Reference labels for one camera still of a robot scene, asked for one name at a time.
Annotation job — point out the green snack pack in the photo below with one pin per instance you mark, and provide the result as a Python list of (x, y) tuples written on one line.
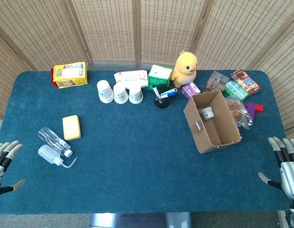
[(235, 91)]

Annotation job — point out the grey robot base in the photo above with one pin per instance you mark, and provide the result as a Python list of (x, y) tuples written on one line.
[(142, 219)]

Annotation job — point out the clear package brown cups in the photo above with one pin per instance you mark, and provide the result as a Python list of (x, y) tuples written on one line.
[(215, 82)]

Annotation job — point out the white marker red cap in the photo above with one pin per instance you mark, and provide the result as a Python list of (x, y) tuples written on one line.
[(169, 91)]

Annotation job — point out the woven folding screen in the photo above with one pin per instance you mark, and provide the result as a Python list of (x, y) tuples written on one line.
[(108, 28)]

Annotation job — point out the blue table mat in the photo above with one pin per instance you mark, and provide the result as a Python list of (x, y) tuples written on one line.
[(137, 154)]

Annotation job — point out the purple block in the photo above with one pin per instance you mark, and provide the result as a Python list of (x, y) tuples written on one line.
[(250, 109)]

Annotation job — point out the small purple box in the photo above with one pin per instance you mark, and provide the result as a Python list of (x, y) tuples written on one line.
[(190, 90)]

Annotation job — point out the white marker black cap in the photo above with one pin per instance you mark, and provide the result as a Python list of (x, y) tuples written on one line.
[(156, 92)]

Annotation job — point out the clear bag of bread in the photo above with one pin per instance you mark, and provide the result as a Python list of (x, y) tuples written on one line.
[(239, 112)]

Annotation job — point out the white tissue pack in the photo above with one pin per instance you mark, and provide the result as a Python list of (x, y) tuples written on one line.
[(132, 77)]

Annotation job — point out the white squeeze wash bottle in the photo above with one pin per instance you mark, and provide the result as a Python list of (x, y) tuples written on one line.
[(48, 154)]

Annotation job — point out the yellow snack bag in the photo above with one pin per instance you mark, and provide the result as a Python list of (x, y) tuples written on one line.
[(70, 74)]

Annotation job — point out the yellow plush duck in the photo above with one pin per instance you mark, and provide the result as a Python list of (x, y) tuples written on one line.
[(184, 71)]

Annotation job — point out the brown cardboard box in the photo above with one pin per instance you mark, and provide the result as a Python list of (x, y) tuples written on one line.
[(222, 128)]

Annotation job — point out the yellow sponge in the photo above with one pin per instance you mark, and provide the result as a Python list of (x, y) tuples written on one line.
[(71, 127)]

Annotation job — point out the clear plastic water bottle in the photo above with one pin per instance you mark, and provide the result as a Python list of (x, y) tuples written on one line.
[(53, 140)]

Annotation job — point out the green tissue box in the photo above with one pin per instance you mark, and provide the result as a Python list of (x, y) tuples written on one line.
[(159, 74)]

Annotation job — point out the small white jar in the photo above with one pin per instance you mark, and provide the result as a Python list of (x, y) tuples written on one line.
[(207, 113)]

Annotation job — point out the brown snack packet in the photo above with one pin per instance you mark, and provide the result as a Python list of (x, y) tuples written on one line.
[(245, 82)]

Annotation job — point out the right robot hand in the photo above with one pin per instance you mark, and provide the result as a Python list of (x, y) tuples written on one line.
[(290, 175)]

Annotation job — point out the black mesh pen holder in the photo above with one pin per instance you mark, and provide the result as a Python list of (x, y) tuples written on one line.
[(163, 103)]

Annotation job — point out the red block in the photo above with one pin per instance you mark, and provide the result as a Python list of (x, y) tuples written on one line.
[(259, 108)]

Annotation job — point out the blue marker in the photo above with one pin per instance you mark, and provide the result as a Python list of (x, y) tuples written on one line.
[(170, 95)]

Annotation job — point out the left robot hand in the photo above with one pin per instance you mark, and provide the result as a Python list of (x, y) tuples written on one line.
[(0, 166)]

